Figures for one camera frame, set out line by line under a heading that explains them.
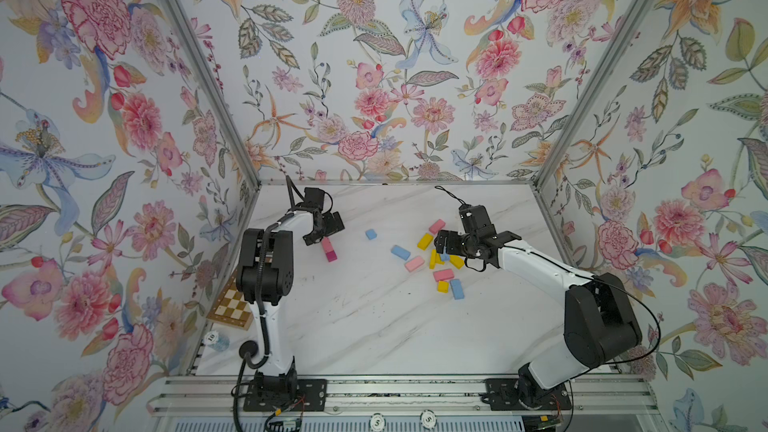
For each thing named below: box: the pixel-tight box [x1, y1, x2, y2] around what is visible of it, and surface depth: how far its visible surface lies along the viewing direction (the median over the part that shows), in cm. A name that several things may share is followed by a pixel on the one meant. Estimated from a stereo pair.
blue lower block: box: [450, 279, 465, 300], surface depth 95 cm
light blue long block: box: [391, 244, 411, 261], surface depth 103 cm
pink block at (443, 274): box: [433, 269, 455, 282], surface depth 97 cm
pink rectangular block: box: [429, 219, 446, 234], surface depth 109 cm
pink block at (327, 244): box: [321, 236, 334, 254], surface depth 103 cm
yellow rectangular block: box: [416, 233, 433, 251], surface depth 106 cm
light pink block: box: [404, 256, 425, 272], surface depth 100 cm
